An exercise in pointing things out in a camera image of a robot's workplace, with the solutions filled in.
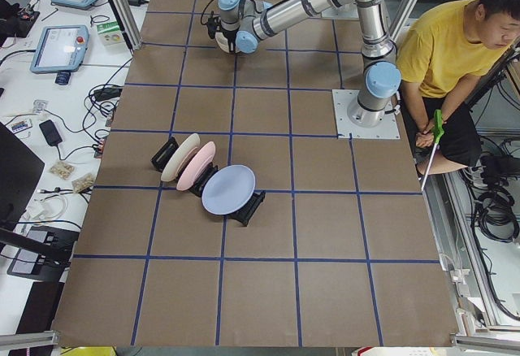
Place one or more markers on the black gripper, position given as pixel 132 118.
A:
pixel 230 38

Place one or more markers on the white bowl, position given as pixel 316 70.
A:
pixel 222 42

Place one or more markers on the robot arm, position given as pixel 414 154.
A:
pixel 240 25

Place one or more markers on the black power adapter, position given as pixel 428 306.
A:
pixel 137 3

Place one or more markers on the pink plate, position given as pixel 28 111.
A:
pixel 196 166

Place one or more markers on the green white carton box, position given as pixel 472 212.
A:
pixel 109 33

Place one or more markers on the cream plate in rack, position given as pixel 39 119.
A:
pixel 186 150

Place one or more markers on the blue plate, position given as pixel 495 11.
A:
pixel 228 189

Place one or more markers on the black dish rack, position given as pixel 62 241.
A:
pixel 243 215

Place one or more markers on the black phone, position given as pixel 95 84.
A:
pixel 50 133

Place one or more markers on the person in yellow shirt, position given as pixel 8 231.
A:
pixel 442 58

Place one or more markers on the black laptop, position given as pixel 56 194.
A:
pixel 20 172

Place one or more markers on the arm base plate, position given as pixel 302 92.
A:
pixel 354 122

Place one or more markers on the aluminium frame post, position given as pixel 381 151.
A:
pixel 127 24

